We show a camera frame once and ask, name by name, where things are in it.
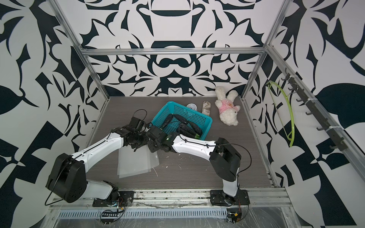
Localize translucent zip bag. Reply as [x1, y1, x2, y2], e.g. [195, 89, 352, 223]
[118, 145, 159, 175]

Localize teal plastic basket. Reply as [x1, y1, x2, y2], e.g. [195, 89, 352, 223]
[151, 101, 213, 140]

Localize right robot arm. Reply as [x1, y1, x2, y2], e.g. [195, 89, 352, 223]
[146, 126, 241, 198]

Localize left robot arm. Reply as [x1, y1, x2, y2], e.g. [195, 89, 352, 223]
[46, 117, 148, 204]

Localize lower translucent zip bags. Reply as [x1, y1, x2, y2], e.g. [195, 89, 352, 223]
[117, 145, 151, 178]

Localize white plush toy pink shirt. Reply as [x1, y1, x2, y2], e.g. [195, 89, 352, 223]
[215, 86, 240, 126]

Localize green tube hoop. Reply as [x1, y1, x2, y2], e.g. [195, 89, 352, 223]
[266, 81, 295, 148]

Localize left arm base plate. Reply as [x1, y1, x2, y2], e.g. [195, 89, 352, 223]
[92, 191, 135, 208]

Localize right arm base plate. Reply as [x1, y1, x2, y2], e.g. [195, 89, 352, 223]
[210, 189, 250, 207]

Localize aluminium frame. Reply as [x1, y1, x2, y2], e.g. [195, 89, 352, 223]
[39, 0, 365, 228]

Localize black hook rail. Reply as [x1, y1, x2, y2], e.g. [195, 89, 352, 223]
[282, 69, 348, 151]

